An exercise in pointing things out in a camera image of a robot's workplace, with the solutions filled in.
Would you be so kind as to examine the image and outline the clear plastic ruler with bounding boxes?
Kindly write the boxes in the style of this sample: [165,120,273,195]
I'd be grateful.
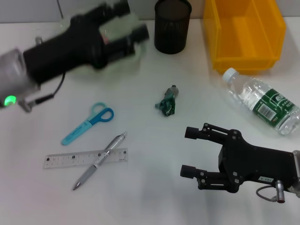
[43,147,128,169]

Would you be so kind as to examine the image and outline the yellow plastic storage bin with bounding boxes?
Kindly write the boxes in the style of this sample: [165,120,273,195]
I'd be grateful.
[202,0,287,75]

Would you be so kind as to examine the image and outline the gripper cable with plug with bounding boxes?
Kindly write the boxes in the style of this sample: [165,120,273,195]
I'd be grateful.
[256,180,288,203]
[18,36,66,113]

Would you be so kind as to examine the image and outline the left gripper cable with plug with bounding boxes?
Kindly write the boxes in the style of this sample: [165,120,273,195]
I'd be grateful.
[18,36,66,113]

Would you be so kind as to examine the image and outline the clear water bottle green label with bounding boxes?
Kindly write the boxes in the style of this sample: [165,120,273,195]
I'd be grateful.
[222,67,300,136]

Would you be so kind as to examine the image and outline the black mesh cylinder bin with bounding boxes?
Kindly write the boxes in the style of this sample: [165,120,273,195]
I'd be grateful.
[154,0,192,54]

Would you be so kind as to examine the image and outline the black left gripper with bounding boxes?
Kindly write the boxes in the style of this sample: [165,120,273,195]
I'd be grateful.
[23,0,150,84]

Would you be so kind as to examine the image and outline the blue capped scissors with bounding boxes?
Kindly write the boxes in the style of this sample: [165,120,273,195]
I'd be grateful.
[61,101,115,146]

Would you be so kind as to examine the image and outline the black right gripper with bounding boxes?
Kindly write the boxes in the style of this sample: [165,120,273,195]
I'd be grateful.
[180,123,297,193]

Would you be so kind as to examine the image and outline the right gripper cable with plug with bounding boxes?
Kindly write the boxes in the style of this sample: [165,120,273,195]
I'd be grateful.
[256,180,288,203]

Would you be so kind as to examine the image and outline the silver ballpoint pen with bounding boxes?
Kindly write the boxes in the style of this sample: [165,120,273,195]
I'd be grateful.
[71,131,128,191]

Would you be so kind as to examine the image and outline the green translucent plastic fruit plate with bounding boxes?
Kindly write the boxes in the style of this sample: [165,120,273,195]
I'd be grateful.
[58,9,148,73]

